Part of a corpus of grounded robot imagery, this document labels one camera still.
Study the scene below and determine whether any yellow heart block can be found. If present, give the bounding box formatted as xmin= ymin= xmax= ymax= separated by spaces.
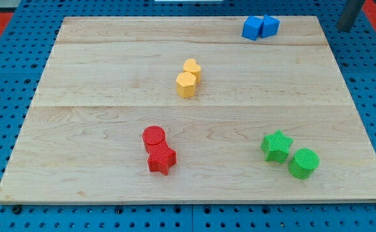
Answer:
xmin=183 ymin=58 xmax=202 ymax=83

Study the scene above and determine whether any red star block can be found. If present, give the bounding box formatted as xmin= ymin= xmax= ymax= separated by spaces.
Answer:
xmin=147 ymin=142 xmax=176 ymax=175

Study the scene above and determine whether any blue cube block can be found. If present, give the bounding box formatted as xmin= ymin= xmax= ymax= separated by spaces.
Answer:
xmin=242 ymin=15 xmax=263 ymax=41

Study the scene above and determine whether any green cylinder block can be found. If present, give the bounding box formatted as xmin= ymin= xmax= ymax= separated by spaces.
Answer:
xmin=288 ymin=148 xmax=319 ymax=180

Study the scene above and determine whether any blue triangle block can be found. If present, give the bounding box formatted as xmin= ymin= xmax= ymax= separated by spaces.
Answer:
xmin=261 ymin=15 xmax=280 ymax=38

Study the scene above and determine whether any dark grey table leg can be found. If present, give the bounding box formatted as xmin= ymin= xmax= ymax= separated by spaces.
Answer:
xmin=336 ymin=0 xmax=366 ymax=32

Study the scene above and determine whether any light wooden board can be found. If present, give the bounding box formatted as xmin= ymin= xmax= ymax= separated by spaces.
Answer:
xmin=0 ymin=16 xmax=376 ymax=205

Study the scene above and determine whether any yellow hexagon block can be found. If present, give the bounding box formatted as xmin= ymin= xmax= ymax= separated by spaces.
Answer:
xmin=176 ymin=72 xmax=197 ymax=98

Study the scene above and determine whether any green star block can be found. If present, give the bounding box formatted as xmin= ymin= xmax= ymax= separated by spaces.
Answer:
xmin=260 ymin=130 xmax=294 ymax=164

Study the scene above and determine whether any red cylinder block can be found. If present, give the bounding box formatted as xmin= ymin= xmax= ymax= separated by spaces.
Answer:
xmin=142 ymin=125 xmax=165 ymax=153

